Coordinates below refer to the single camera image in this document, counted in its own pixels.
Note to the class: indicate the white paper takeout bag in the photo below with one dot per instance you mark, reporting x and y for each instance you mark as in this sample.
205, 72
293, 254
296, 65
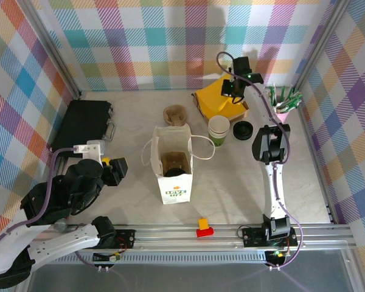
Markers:
175, 194

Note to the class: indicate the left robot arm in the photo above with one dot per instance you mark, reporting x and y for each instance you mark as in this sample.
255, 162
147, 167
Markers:
64, 243

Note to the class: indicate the yellow paper napkin stack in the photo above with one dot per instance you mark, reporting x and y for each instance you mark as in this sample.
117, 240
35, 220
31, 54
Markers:
235, 108

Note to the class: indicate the yellow napkin stack in box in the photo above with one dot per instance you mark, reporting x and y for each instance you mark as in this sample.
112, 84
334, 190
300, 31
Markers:
243, 114

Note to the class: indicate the green white paper cup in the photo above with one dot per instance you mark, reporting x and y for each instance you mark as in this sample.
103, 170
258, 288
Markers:
219, 141
219, 124

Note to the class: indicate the grey round knob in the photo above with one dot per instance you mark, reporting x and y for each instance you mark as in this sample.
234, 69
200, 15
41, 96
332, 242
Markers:
61, 225

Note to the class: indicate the black carrying case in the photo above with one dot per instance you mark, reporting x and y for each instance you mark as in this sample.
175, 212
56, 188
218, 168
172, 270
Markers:
79, 124

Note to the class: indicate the small electronics board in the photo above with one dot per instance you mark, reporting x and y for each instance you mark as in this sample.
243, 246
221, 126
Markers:
114, 258
276, 257

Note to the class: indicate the yellow toy block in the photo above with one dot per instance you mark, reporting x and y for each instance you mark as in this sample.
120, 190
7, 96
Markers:
203, 223

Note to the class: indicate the red toy block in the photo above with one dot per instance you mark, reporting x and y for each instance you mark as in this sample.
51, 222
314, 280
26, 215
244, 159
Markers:
205, 232

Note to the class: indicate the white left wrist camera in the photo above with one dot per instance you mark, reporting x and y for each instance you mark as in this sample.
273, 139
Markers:
91, 149

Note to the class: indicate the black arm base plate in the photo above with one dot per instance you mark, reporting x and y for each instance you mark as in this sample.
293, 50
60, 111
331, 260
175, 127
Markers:
124, 238
252, 238

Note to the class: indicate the aluminium frame post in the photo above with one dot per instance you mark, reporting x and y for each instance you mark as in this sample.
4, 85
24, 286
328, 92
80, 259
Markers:
53, 50
319, 42

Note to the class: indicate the long aluminium base rail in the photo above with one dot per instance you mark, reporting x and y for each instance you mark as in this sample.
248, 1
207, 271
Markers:
182, 240

